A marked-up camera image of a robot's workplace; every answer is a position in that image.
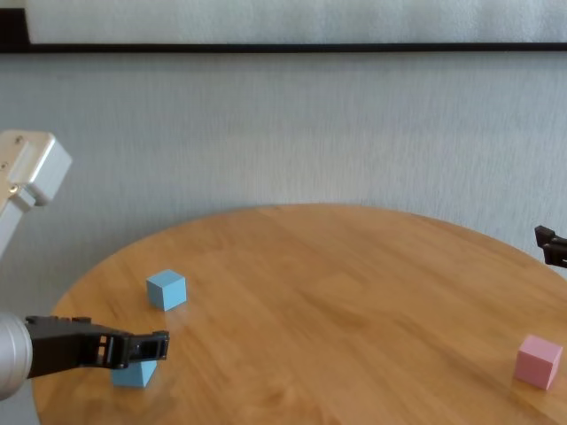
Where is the light blue cube block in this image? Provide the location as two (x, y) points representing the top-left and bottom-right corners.
(110, 359), (158, 390)
(146, 268), (189, 313)

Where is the white foam wall panel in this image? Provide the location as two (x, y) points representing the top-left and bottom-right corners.
(24, 0), (567, 45)

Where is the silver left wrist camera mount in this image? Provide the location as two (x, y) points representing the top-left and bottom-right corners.
(0, 130), (74, 262)

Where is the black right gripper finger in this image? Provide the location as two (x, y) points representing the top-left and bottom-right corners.
(534, 224), (567, 267)

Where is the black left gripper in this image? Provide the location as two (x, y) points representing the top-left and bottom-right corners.
(24, 314), (170, 380)

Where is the pink cube block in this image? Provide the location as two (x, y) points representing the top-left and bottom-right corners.
(513, 334), (564, 390)

